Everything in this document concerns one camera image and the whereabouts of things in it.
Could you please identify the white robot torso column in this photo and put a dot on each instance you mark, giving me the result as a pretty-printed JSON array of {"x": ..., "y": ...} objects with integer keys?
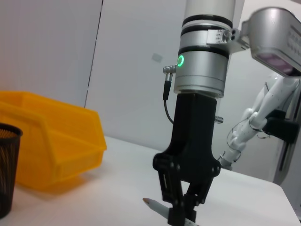
[{"x": 289, "y": 162}]

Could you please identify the black mesh pen holder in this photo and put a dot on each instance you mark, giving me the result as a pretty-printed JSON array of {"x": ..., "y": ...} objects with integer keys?
[{"x": 9, "y": 164}]

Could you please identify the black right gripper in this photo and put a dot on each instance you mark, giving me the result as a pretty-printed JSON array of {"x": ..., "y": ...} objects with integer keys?
[{"x": 195, "y": 141}]

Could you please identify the silver white pen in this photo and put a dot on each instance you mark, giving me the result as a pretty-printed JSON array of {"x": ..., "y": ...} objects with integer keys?
[{"x": 155, "y": 204}]

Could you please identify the yellow plastic bin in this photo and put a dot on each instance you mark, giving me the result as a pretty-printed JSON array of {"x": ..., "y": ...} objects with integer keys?
[{"x": 58, "y": 141}]

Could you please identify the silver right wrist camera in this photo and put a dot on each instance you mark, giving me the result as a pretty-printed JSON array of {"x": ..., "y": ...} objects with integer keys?
[{"x": 270, "y": 35}]

